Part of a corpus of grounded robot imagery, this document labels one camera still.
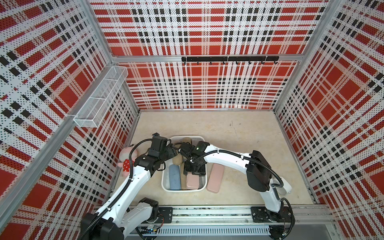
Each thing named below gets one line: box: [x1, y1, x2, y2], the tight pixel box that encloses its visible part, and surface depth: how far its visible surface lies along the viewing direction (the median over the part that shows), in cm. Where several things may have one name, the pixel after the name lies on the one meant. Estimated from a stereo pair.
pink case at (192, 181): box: [186, 172, 200, 190], surface depth 77 cm
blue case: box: [169, 164, 181, 191], surface depth 85 cm
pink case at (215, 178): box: [206, 163, 225, 194], surface depth 85 cm
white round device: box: [277, 177, 292, 196], surface depth 77 cm
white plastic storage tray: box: [166, 135, 205, 146], surface depth 98 cm
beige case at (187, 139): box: [182, 137, 192, 145], surface depth 98 cm
